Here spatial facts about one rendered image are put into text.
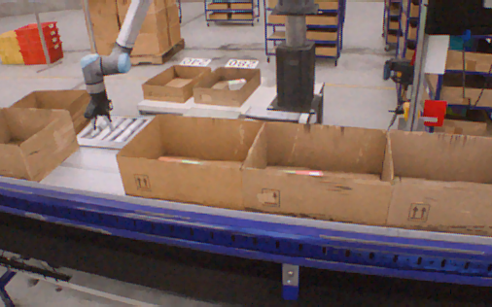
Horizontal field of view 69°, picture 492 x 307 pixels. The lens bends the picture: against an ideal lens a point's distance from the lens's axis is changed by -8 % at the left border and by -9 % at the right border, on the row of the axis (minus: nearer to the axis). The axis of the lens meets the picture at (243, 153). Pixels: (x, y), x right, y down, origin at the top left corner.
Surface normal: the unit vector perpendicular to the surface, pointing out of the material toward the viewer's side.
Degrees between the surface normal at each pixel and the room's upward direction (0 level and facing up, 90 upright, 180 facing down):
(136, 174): 90
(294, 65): 90
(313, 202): 91
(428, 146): 89
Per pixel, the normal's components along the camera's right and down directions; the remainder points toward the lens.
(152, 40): -0.19, 0.51
